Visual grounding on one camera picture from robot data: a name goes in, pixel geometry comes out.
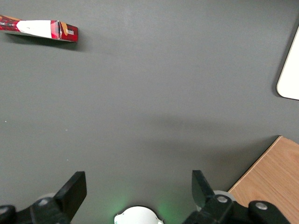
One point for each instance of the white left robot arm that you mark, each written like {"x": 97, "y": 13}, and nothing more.
{"x": 137, "y": 217}

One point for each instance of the red cookie box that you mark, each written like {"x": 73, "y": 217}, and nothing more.
{"x": 35, "y": 28}

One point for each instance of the wooden two-drawer cabinet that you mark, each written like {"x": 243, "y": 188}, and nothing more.
{"x": 273, "y": 177}

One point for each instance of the cream plastic tray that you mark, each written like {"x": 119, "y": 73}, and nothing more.
{"x": 292, "y": 77}

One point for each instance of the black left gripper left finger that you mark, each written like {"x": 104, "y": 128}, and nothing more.
{"x": 70, "y": 193}

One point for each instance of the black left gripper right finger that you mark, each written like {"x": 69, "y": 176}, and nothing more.
{"x": 203, "y": 196}

